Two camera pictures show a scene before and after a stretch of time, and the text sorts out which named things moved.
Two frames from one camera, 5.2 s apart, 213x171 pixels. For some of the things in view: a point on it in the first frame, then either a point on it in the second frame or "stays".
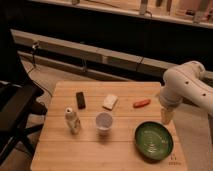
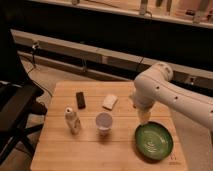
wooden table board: (106, 126) stays
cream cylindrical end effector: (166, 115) to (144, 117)
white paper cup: (103, 124) stays
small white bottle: (74, 124) stays
